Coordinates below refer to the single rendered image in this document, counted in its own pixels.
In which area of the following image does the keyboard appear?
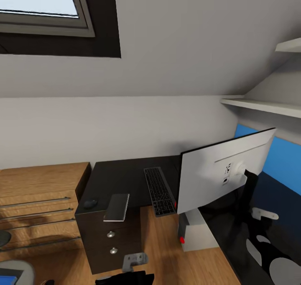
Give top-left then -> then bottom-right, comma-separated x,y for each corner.
144,167 -> 177,218

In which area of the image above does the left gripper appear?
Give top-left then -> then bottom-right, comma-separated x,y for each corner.
120,271 -> 154,285

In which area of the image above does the monitor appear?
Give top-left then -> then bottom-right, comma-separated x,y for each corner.
175,128 -> 277,214

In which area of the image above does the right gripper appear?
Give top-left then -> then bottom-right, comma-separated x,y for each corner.
236,204 -> 271,231

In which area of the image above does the notebook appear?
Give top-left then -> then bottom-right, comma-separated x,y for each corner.
104,193 -> 129,221

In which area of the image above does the mouse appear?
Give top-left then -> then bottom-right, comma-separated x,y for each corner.
83,198 -> 97,208

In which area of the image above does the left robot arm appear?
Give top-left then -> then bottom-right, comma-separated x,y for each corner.
95,253 -> 154,285

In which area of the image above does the swivel chair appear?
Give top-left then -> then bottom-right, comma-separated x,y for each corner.
0,229 -> 55,285

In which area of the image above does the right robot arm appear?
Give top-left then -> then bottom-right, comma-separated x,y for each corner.
236,204 -> 301,285

